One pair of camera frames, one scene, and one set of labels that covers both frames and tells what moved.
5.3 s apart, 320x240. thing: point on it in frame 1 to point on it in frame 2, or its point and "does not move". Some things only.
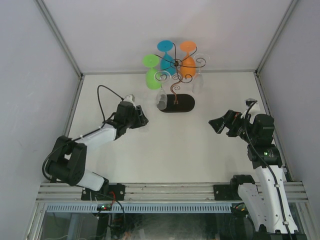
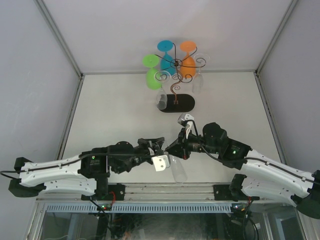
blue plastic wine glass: x=167 y=63 does not move
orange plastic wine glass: x=188 y=63 does not move
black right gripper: x=230 y=120 to x=181 y=148
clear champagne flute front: x=162 y=76 does not move
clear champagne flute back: x=198 y=81 does not move
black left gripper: x=141 y=119 to x=149 y=147
